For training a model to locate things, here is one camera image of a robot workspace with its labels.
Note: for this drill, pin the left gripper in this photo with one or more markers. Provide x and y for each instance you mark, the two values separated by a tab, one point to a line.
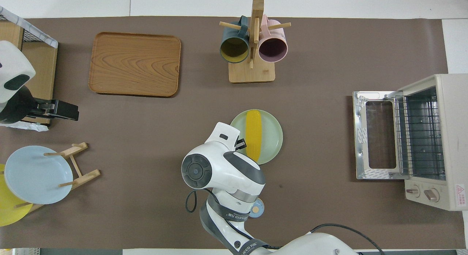
16	105

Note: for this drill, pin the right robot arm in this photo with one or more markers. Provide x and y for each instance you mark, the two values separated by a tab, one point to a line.
226	167

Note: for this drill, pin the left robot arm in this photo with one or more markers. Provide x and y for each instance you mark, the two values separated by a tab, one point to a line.
14	64

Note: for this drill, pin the yellow corn cob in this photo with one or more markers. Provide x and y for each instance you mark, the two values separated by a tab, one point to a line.
253	136

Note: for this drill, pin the cream toaster oven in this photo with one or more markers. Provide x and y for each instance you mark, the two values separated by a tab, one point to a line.
453	138

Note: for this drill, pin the white crumpled sheet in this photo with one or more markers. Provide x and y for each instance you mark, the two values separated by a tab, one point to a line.
33	127

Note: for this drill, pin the light blue plate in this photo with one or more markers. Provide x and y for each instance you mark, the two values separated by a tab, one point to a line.
36	174

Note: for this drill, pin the wooden plate rack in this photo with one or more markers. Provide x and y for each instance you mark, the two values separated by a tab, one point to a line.
82	177

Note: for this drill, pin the yellow plate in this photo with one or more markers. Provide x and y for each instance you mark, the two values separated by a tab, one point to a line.
9	211

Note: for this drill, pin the wooden tray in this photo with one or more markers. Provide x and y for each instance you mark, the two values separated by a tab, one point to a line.
134	64

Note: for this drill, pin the grey-blue mug yellow inside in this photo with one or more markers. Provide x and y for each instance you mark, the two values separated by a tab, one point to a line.
234	50

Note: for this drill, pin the wooden mug tree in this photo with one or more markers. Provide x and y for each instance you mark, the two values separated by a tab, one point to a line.
252	72

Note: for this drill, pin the pale green plate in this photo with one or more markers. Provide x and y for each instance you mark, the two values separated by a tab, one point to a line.
272	138

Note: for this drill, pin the pink mug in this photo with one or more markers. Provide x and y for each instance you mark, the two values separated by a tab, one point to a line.
272	49

